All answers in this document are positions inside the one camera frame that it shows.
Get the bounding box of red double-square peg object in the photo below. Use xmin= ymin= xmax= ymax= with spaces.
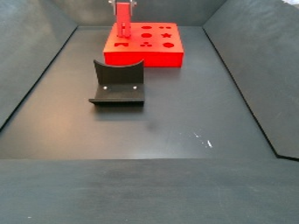
xmin=116 ymin=3 xmax=131 ymax=38

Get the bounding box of red shape sorter block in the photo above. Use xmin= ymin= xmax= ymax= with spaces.
xmin=103 ymin=23 xmax=184 ymax=67

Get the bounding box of black curved holder stand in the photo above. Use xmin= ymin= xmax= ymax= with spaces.
xmin=88 ymin=60 xmax=146 ymax=105

